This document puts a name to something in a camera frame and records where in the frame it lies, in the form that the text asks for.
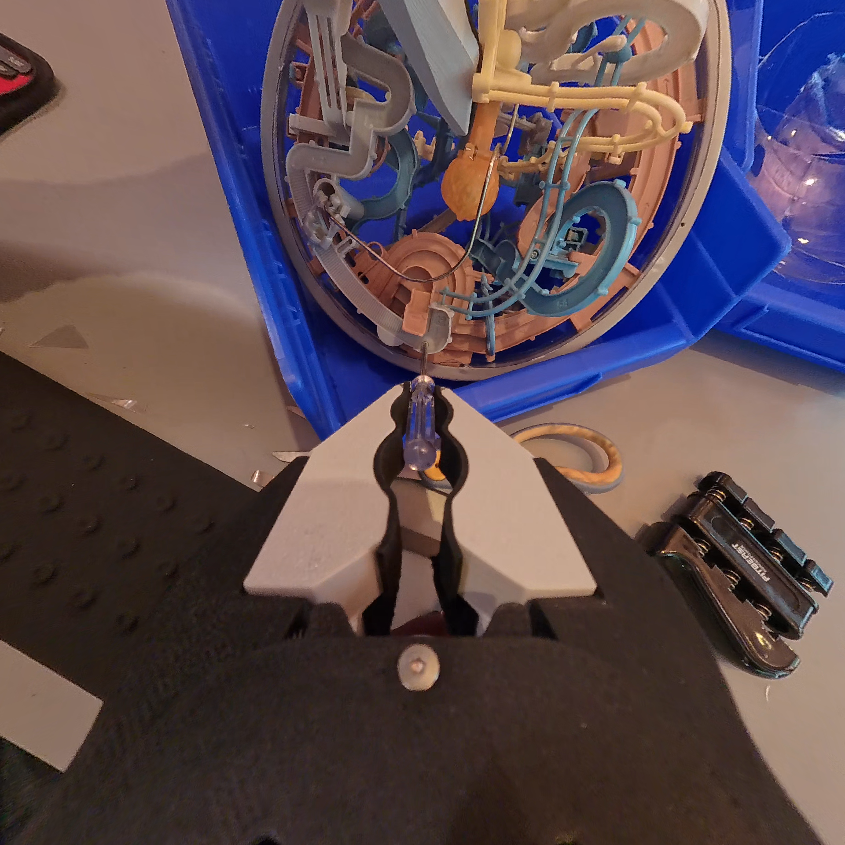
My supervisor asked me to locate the red tweezers case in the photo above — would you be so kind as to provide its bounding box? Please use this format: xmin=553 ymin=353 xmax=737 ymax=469
xmin=0 ymin=32 xmax=58 ymax=144

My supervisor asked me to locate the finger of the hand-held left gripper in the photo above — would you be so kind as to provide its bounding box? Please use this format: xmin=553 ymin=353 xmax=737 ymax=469
xmin=382 ymin=0 xmax=483 ymax=137

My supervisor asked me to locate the blue plastic bin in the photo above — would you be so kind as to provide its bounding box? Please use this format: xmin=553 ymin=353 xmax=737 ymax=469
xmin=164 ymin=0 xmax=794 ymax=443
xmin=715 ymin=0 xmax=845 ymax=372

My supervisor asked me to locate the clear handled screwdriver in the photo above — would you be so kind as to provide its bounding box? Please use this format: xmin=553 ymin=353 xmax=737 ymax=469
xmin=404 ymin=345 xmax=441 ymax=474

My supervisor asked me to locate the black perforated mat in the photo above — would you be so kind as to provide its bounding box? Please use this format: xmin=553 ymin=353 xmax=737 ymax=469
xmin=0 ymin=352 xmax=309 ymax=705

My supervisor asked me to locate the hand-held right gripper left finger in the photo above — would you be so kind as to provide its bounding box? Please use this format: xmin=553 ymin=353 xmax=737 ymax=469
xmin=243 ymin=386 xmax=405 ymax=636

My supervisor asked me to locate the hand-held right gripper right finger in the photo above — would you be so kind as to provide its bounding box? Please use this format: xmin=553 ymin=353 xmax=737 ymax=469
xmin=432 ymin=387 xmax=602 ymax=636

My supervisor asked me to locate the clear plastic dome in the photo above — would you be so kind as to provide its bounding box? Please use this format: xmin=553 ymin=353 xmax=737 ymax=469
xmin=751 ymin=38 xmax=845 ymax=286

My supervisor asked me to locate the colourful plastic maze ball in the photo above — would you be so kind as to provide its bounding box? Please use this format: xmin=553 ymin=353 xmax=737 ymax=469
xmin=259 ymin=0 xmax=734 ymax=384

